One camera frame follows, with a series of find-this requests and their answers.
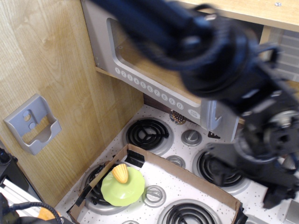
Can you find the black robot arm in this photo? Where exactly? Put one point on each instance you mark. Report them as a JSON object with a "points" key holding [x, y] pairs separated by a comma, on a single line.
{"points": [[276, 141]]}

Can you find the brown cardboard box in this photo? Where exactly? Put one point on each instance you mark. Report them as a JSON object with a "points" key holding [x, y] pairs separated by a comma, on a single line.
{"points": [[178, 184]]}

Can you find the black equipment at left edge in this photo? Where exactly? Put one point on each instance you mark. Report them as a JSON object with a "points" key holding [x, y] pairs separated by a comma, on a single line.
{"points": [[9, 170]]}

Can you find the grey back stove knob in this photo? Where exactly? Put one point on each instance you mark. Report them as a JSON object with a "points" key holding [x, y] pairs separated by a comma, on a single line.
{"points": [[191, 138]]}

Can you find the green toy plate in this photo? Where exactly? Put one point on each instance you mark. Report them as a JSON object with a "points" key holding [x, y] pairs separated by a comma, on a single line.
{"points": [[123, 194]]}

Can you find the back left black burner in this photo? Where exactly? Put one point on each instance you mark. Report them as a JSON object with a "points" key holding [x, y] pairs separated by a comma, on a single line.
{"points": [[147, 134]]}

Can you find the front right black burner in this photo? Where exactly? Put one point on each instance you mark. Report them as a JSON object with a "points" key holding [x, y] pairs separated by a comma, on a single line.
{"points": [[189, 213]]}

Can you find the grey front stove knob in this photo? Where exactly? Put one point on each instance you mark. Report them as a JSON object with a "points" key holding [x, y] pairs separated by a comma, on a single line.
{"points": [[154, 196]]}

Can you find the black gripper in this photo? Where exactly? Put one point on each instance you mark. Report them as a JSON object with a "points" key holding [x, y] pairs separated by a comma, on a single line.
{"points": [[281, 184]]}

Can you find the grey toy faucet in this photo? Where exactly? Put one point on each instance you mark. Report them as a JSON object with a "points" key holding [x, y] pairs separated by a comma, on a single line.
{"points": [[291, 162]]}

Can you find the hanging toy strainer spoon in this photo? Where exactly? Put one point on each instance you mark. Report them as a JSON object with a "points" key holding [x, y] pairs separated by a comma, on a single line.
{"points": [[177, 118]]}

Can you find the hanging black toy spatula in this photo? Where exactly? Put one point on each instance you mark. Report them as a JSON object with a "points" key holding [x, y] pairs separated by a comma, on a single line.
{"points": [[212, 135]]}

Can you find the orange object bottom left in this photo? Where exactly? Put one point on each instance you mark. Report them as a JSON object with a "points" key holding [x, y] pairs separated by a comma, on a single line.
{"points": [[45, 214]]}

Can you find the grey stove knob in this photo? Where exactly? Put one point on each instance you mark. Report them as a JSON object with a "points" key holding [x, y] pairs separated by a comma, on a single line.
{"points": [[191, 138], [177, 160], [154, 196]]}

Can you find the grey middle stove knob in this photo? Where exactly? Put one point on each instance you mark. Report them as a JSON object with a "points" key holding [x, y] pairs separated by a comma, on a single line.
{"points": [[177, 160]]}

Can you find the grey toy microwave door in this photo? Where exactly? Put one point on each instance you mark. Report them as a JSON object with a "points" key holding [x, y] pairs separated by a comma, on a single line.
{"points": [[115, 55]]}

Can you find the back right black burner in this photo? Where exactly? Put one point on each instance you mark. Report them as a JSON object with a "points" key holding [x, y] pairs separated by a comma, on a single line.
{"points": [[201, 168]]}

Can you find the black burner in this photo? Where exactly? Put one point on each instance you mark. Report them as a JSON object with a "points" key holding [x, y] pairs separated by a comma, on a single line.
{"points": [[96, 196], [201, 168], [147, 134], [189, 213]]}

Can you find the front left black burner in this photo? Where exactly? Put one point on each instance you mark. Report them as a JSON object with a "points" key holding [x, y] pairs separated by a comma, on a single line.
{"points": [[96, 196]]}

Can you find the yellow toy corn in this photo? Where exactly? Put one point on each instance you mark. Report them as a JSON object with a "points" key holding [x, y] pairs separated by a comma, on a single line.
{"points": [[120, 173]]}

